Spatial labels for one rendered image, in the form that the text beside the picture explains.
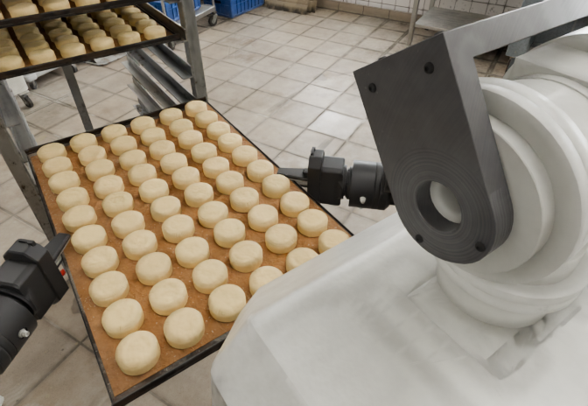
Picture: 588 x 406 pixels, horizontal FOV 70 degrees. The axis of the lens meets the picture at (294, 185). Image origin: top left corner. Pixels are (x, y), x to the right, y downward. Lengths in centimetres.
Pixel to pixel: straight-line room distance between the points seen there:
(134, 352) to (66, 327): 141
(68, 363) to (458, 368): 175
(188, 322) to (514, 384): 44
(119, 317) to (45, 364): 132
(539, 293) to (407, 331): 5
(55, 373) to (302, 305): 171
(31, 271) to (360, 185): 52
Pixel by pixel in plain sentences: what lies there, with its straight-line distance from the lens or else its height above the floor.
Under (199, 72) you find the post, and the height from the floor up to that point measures 104.
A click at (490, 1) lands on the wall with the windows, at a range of 469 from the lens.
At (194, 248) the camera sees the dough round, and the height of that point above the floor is 102.
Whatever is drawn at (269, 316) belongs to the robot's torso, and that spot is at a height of 133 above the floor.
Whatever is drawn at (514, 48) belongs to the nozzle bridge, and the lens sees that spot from 138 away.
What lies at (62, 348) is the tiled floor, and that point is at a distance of 192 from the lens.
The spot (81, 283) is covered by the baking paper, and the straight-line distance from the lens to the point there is 69.
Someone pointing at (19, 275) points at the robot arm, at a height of 105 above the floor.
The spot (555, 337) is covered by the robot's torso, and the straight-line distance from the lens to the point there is 22.
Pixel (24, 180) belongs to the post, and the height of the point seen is 90.
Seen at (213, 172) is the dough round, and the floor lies 102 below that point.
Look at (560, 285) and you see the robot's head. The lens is 19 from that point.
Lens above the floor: 150
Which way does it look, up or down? 40 degrees down
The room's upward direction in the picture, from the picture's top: straight up
